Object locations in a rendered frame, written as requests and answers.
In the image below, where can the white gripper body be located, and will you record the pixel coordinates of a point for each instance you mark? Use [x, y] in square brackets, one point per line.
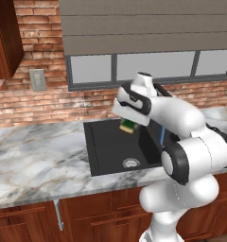
[129, 112]

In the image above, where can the black sink basin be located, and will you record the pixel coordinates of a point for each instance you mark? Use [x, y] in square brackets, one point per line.
[109, 148]

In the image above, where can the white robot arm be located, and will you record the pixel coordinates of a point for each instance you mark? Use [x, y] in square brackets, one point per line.
[188, 151]

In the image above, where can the green and yellow sponge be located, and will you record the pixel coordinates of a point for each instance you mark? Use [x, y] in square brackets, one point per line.
[127, 126]

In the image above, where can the grey framed window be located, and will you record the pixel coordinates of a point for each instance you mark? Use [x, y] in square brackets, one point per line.
[90, 69]

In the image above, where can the brown wooden wall cupboard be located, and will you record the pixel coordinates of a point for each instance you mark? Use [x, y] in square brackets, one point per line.
[3, 38]

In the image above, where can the black sink tap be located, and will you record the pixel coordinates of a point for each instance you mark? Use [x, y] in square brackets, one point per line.
[164, 91]

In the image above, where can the grey window blind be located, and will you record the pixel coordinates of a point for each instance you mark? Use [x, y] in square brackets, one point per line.
[143, 25]

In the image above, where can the brown wooden cupboard door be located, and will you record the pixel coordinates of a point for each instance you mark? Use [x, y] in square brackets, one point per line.
[87, 217]
[210, 211]
[20, 223]
[128, 220]

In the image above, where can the grey wall socket plate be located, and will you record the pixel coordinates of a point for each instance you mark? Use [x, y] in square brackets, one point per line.
[38, 80]

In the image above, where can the round metal sink drain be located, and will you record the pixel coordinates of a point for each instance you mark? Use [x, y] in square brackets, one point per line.
[131, 163]

